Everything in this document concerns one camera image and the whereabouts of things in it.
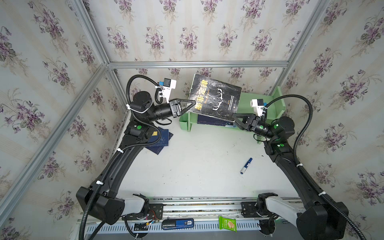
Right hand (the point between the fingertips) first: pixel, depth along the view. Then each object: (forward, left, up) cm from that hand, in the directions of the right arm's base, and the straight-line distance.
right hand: (230, 119), depth 61 cm
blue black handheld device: (-32, +26, -34) cm, 54 cm away
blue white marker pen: (-4, -16, -38) cm, 42 cm away
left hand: (+2, +15, +9) cm, 17 cm away
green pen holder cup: (+25, +22, -30) cm, 45 cm away
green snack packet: (-32, 0, -38) cm, 50 cm away
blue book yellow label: (+15, +35, -36) cm, 53 cm away
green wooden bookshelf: (+21, -32, -12) cm, 40 cm away
